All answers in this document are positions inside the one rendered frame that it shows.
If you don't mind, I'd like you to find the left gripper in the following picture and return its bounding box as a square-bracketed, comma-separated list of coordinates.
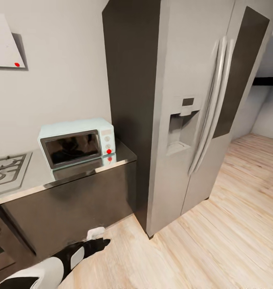
[86, 238, 110, 256]

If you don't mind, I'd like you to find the microwave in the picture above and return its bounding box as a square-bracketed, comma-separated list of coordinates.
[37, 117, 116, 169]

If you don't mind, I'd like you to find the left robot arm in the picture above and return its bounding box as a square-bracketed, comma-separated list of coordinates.
[0, 227, 110, 289]

